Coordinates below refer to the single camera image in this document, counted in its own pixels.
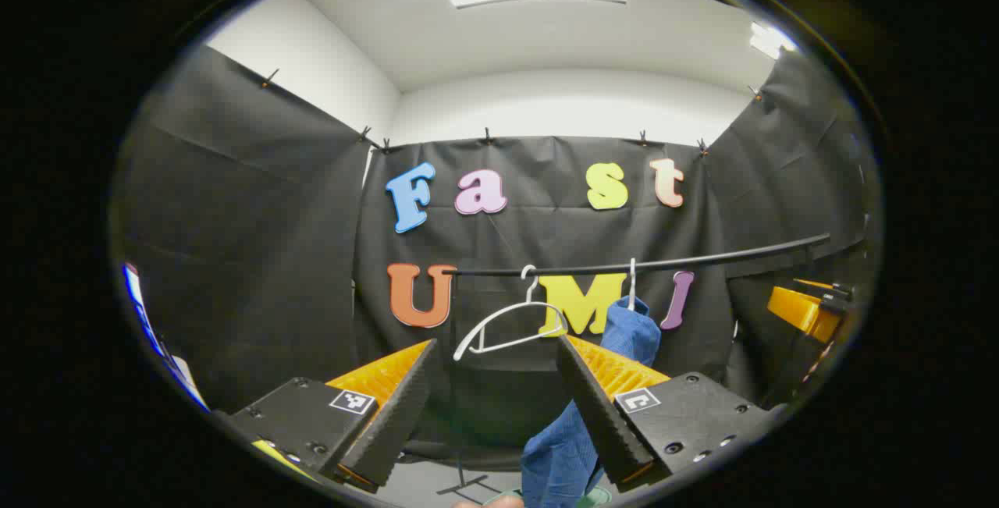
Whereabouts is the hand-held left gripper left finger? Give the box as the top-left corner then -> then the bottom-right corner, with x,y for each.
225,339 -> 439,492

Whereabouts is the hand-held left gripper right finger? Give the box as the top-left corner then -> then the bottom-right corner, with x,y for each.
556,334 -> 786,493

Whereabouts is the black clothes rack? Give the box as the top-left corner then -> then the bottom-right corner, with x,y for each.
437,233 -> 832,495

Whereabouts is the small ceiling light panel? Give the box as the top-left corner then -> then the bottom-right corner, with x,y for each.
749,21 -> 798,61

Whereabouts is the blue corduroy shirt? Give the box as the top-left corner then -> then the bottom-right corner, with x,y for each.
521,296 -> 663,508

